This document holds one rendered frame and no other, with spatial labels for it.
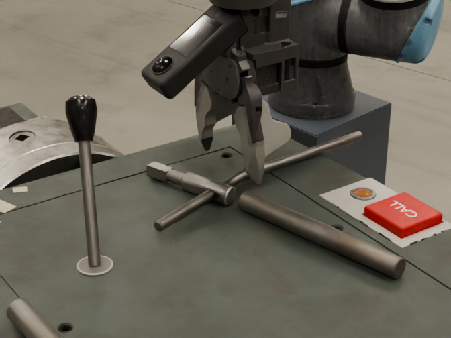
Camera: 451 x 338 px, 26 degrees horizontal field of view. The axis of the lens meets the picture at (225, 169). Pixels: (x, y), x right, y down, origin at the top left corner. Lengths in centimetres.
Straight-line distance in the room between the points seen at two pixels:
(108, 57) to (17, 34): 64
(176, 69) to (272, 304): 27
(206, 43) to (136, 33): 439
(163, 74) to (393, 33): 63
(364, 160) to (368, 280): 79
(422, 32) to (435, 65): 349
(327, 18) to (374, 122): 22
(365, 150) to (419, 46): 25
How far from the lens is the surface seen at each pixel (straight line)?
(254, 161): 106
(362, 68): 495
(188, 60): 101
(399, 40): 157
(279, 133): 108
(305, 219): 100
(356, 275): 96
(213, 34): 102
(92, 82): 477
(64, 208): 108
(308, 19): 161
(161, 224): 100
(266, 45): 106
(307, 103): 165
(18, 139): 130
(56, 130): 131
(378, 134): 174
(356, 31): 159
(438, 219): 105
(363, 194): 109
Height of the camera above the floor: 178
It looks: 27 degrees down
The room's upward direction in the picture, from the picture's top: straight up
